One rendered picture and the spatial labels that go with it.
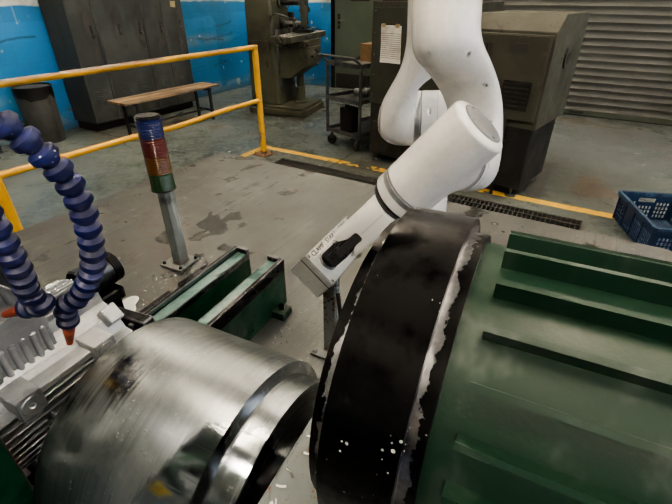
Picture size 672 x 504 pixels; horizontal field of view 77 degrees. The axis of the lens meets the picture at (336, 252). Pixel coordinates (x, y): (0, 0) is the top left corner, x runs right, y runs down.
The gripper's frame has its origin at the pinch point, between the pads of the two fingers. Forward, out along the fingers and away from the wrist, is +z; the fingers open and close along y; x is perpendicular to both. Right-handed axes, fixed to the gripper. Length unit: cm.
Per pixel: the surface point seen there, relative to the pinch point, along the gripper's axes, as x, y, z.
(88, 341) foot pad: -15.0, 32.7, 13.6
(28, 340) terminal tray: -19.3, 37.5, 13.3
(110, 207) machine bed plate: -65, -34, 90
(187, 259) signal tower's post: -26, -18, 57
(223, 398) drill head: 0.6, 37.7, -10.9
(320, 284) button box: 1.9, 3.5, 4.5
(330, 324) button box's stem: 10.3, -3.8, 17.5
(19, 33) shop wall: -393, -259, 323
